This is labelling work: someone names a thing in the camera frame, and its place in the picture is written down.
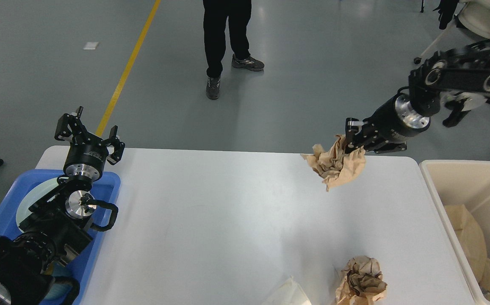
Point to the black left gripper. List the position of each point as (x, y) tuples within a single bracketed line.
[(85, 158)]

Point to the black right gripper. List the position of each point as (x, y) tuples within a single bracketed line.
[(395, 122)]

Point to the brown paper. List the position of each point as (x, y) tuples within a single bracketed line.
[(361, 282), (335, 166)]

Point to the light green plate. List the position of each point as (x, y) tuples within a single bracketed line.
[(23, 211)]

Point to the dark teal mug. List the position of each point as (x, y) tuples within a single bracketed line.
[(57, 290)]

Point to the white paper cup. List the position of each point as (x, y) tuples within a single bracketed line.
[(289, 293)]

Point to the brown paper bag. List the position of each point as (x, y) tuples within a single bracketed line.
[(471, 239)]

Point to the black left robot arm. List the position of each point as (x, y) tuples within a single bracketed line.
[(57, 229)]

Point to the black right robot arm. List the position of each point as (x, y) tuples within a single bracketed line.
[(454, 72)]

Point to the beige plastic bin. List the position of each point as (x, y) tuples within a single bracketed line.
[(462, 182)]

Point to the blue plastic tray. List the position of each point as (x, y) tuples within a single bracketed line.
[(106, 189)]

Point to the black garment on chair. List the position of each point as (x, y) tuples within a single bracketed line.
[(446, 10)]

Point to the white rolling chair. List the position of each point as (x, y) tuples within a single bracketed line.
[(472, 15)]

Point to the person in black trousers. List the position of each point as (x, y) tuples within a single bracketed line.
[(220, 16)]

